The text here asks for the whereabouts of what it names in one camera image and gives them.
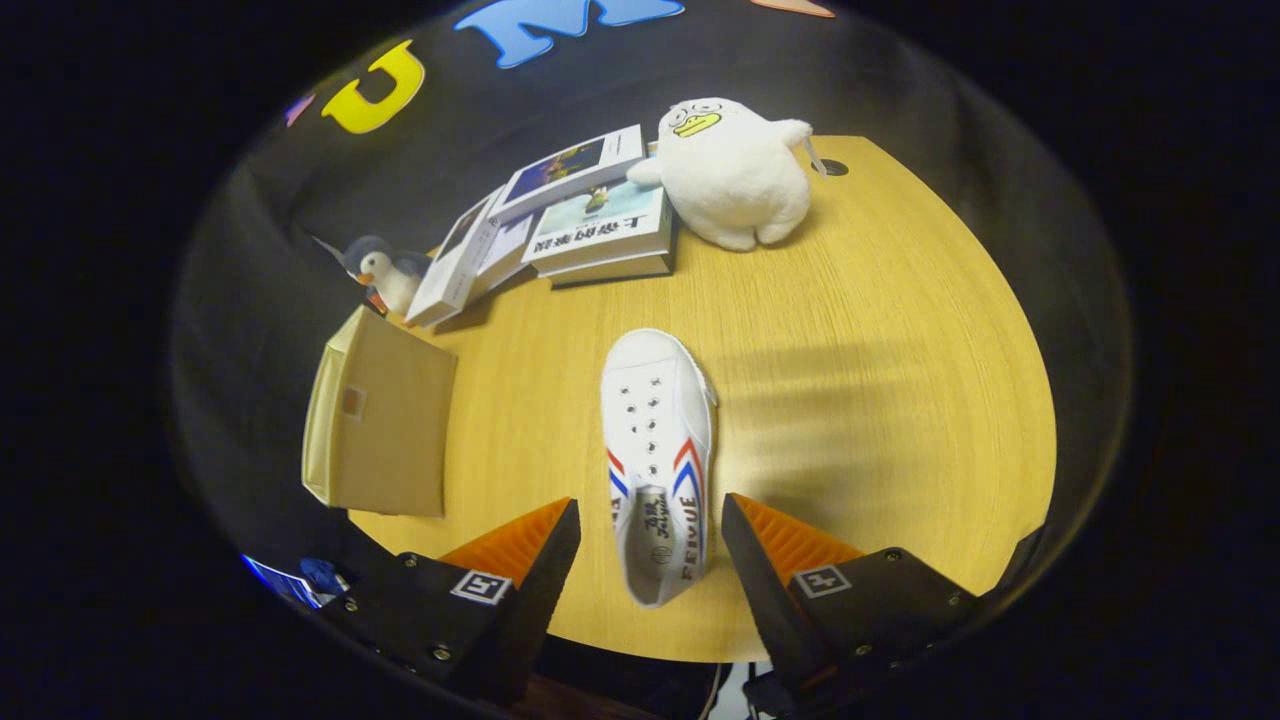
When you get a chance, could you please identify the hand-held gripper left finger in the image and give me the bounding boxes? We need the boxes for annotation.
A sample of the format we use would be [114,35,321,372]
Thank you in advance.
[320,497,583,706]

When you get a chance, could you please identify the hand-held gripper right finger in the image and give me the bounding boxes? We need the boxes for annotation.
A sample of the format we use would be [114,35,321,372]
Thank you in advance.
[720,492,986,691]

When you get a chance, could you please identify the beige fabric storage box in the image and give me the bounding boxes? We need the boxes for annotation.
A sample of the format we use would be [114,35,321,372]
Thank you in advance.
[302,305,459,519]

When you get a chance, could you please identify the white striped canvas shoe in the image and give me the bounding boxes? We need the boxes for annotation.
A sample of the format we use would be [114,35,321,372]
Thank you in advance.
[600,328,719,609]

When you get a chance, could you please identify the laptop screen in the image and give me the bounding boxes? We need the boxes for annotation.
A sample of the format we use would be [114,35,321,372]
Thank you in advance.
[242,553,321,609]

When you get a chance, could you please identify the dark edged book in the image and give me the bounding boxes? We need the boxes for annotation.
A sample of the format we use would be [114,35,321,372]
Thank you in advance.
[548,250,679,289]

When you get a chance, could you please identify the portrait cover book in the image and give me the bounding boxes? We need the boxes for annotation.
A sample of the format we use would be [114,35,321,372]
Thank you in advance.
[405,190,506,329]

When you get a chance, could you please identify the white text cover book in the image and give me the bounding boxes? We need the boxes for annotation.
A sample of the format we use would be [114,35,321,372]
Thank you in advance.
[470,210,541,296]

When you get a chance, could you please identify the grey penguin plush toy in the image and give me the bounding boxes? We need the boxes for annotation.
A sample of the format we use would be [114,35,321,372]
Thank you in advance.
[340,235,433,319]

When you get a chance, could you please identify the teal picture cover book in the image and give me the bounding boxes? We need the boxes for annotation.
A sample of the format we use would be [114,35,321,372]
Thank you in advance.
[520,180,674,276]

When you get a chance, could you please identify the white duck plush toy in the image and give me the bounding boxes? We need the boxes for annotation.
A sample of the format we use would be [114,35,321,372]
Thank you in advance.
[627,96,816,252]

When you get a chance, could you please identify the blue picture cover book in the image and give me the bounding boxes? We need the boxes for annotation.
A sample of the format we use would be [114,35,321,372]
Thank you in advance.
[490,124,646,223]

